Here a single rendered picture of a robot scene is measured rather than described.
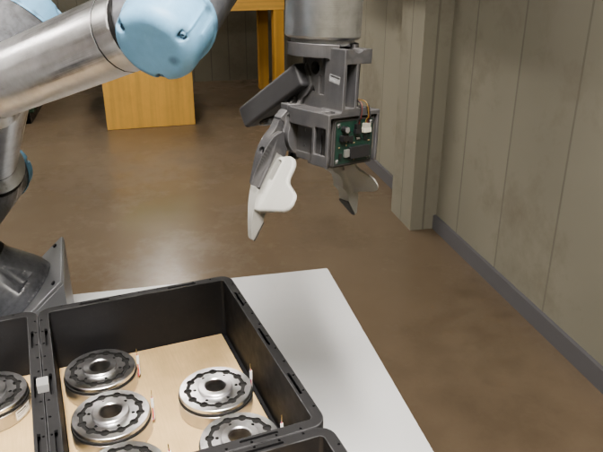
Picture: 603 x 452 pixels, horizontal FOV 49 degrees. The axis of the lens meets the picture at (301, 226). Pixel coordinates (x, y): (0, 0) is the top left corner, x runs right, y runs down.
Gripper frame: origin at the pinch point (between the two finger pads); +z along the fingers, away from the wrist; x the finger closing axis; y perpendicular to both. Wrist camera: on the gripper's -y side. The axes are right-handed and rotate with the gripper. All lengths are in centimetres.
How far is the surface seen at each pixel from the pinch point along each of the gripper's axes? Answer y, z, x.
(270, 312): -48, 41, 35
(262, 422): -5.2, 28.7, -0.8
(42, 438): -12.4, 23.3, -26.3
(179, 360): -28.4, 31.0, 0.8
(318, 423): 6.0, 22.0, -1.7
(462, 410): -50, 105, 121
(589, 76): -54, -1, 177
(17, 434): -28.0, 32.8, -24.6
